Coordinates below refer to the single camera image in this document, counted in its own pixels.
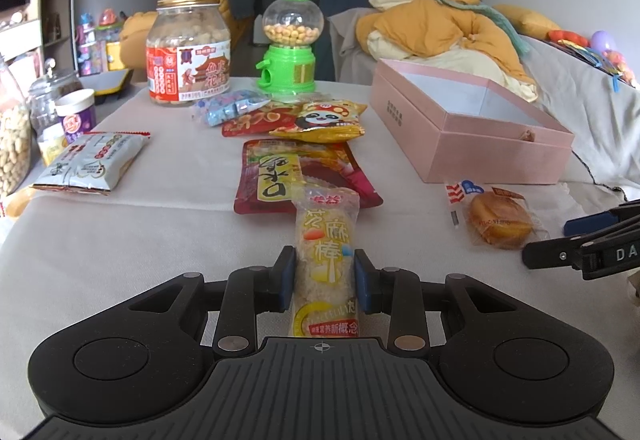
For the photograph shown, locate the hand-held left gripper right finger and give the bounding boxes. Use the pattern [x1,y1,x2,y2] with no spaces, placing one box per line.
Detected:
[353,249,520,355]

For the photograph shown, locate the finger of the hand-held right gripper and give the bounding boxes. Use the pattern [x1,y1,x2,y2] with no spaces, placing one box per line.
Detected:
[522,232,602,271]
[563,201,640,237]

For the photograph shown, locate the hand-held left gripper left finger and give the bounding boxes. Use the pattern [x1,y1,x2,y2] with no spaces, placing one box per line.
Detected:
[127,245,297,355]

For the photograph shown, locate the yellow sesame stick snack packet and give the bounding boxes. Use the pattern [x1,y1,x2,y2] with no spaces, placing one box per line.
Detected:
[292,187,362,339]

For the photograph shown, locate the bread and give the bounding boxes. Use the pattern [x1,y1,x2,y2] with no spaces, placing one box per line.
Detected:
[444,179,549,250]

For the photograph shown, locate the dark red snack packet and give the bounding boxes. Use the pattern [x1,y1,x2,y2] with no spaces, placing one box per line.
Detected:
[233,139,384,217]

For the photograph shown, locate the pink cardboard box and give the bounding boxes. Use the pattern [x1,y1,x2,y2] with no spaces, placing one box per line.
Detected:
[370,58,575,185]

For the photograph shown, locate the red round biscuit snack packet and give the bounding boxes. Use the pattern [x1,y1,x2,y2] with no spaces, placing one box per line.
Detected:
[221,102,302,137]

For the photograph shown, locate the white rice cracker packet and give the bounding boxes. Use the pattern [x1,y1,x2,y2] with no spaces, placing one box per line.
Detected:
[30,131,151,195]

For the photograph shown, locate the grey covered sofa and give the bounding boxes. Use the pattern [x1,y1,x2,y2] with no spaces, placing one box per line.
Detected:
[327,4,640,201]

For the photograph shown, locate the yellow panda snack packet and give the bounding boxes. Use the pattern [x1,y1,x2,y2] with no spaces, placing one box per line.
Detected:
[269,100,369,144]

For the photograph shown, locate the colourful toy pile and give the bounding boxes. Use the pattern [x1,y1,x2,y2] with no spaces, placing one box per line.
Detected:
[547,27,640,92]

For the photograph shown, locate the blue candy packet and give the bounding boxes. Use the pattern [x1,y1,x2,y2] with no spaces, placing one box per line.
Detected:
[192,90,271,127]

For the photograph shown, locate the yellow pillow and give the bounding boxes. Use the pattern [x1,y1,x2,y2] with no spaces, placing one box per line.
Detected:
[492,4,562,40]

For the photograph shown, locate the green gumball machine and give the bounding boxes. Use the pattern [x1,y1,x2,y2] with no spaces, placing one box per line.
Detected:
[255,0,325,102]

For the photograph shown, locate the peanut jar with gold lid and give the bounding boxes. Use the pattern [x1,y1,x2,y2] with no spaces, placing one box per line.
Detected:
[145,0,232,108]

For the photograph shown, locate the orange quilt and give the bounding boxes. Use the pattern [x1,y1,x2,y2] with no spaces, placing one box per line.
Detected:
[355,0,540,102]

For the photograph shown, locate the yellow black tray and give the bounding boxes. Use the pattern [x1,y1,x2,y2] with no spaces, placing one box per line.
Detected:
[80,69,133,97]

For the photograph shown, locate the purple white paper cup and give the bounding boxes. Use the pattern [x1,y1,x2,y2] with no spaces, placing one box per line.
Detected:
[54,89,97,144]

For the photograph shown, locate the small yellow jar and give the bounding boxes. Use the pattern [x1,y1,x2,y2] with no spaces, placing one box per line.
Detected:
[37,122,67,166]

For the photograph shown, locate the glass jar with clip lid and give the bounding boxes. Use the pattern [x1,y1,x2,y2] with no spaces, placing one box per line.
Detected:
[27,59,85,133]

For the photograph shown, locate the colourful drink bottles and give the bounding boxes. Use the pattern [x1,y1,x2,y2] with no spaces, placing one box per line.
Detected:
[76,7,127,72]

